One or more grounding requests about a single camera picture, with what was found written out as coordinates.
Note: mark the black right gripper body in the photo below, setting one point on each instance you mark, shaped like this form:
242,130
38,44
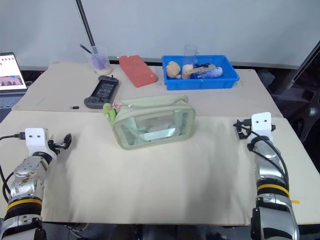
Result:
247,128

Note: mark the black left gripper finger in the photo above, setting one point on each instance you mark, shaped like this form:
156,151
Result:
65,145
68,138

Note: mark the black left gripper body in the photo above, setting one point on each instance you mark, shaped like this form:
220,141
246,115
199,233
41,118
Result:
55,145

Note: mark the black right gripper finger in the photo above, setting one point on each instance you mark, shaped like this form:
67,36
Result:
241,135
237,123

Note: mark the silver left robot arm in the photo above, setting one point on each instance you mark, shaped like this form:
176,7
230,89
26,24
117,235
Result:
27,177

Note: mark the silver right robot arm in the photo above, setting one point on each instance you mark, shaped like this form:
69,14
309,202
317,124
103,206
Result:
271,180

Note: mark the green transparent pouch bag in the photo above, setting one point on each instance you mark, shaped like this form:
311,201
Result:
155,122

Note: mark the small black flat piece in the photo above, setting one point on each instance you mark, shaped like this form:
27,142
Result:
74,107

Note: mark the green tag on zipper pull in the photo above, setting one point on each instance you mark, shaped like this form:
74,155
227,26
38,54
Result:
110,112

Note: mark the blue plastic bin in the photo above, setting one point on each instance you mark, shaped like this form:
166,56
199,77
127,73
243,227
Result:
200,83

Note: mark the blue and white toy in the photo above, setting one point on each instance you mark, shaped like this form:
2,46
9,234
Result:
212,72

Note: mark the black handheld game controller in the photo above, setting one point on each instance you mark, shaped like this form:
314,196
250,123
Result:
102,92

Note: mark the black equipment beside table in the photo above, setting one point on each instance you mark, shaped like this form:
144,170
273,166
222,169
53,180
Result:
297,100

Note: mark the wooden stick toy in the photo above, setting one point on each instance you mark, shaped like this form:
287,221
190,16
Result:
205,68

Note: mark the beige rounded toy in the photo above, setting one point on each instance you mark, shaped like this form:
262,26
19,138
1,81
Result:
187,71

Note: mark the open laptop computer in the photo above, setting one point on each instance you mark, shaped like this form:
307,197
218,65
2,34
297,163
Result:
10,80

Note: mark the clear cup with purple contents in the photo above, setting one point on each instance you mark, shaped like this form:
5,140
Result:
100,61

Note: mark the tan plush toy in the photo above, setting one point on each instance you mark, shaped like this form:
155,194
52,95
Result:
173,69

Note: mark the clear glass beaker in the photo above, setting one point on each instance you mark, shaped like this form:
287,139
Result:
191,53

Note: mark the yellow tape strip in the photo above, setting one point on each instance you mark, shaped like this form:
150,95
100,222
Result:
295,201

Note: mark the black pen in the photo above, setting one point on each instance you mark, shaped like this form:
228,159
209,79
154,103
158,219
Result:
86,49

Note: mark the beige table cloth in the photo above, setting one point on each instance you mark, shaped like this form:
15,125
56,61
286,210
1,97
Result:
150,180

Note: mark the red rectangular brick block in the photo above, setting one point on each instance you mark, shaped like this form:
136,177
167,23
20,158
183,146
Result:
137,71

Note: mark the black flexible pole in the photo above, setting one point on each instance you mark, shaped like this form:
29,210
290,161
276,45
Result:
86,22

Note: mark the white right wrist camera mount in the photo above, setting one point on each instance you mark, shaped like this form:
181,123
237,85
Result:
261,126

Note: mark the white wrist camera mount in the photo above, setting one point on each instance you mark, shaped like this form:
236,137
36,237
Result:
261,126
35,143

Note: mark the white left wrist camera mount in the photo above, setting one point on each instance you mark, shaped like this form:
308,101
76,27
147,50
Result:
35,143

